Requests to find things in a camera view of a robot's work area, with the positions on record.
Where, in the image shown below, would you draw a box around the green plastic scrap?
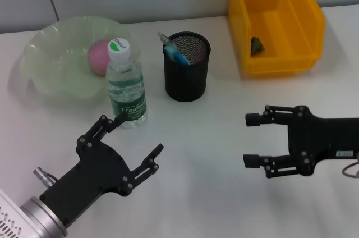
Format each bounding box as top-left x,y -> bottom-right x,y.
250,36 -> 266,57

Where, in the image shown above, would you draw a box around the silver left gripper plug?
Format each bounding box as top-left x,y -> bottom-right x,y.
33,166 -> 59,187

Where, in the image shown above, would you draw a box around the translucent green fruit plate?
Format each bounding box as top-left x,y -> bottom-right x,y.
20,15 -> 141,101

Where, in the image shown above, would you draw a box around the pink peach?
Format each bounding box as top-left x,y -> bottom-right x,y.
87,39 -> 111,77

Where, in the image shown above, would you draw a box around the blue capped scissors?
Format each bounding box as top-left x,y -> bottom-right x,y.
164,45 -> 197,81

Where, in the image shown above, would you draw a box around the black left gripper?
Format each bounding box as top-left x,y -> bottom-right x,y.
39,112 -> 164,227

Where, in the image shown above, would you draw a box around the black mesh pen cup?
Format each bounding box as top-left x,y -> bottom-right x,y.
162,31 -> 211,103

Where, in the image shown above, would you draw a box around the clear green-label water bottle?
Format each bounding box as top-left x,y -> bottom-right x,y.
105,37 -> 149,130

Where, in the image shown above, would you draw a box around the yellow plastic bin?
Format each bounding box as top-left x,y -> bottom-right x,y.
227,0 -> 326,75

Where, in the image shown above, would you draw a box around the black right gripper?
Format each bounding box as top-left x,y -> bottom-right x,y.
242,104 -> 359,180

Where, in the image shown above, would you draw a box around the grey ballpoint pen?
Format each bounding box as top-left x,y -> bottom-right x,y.
157,31 -> 178,51

